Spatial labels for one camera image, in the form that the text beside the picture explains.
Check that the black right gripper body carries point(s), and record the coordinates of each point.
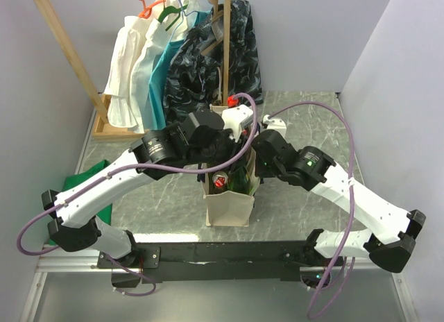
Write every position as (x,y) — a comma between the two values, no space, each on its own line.
(268,169)

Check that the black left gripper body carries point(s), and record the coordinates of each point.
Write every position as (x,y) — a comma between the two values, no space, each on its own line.
(223,150)

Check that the silver blue energy drink can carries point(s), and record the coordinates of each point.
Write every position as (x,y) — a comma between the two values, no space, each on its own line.
(220,182)

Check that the green bottle front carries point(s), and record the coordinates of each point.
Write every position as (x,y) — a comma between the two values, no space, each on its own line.
(239,180)

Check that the beige canvas tote bag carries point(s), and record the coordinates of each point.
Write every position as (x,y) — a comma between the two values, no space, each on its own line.
(230,208)

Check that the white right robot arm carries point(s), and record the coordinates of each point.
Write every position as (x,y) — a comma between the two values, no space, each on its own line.
(390,232)

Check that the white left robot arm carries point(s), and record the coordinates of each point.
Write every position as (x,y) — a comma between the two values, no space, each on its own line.
(164,147)

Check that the teal shirt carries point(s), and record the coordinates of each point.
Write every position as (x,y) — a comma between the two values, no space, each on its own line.
(165,50)

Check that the dark patterned shirt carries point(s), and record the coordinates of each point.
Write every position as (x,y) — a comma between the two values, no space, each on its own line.
(192,81)

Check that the wooden clothes rack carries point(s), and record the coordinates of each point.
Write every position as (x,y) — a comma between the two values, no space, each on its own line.
(101,130)

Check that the green cloth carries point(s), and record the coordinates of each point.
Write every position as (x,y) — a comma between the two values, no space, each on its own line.
(86,176)

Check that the pale white blouse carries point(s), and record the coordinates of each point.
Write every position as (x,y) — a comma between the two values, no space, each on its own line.
(142,70)

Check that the wooden hanger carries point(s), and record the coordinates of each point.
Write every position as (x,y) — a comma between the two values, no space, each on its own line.
(217,30)

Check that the white ruffled shirt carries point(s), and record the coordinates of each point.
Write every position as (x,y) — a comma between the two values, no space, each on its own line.
(127,48)

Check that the green hanger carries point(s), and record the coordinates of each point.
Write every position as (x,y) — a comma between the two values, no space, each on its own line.
(171,14)

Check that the orange hanger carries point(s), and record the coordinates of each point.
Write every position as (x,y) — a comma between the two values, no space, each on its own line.
(147,9)

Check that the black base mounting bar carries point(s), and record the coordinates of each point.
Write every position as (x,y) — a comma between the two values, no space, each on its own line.
(153,263)

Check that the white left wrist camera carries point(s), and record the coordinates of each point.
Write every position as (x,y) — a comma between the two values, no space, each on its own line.
(237,117)

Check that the blue wire hanger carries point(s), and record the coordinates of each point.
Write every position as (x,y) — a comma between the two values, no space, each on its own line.
(188,13)

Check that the aluminium rail frame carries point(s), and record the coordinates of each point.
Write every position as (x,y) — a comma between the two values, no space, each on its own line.
(59,261)

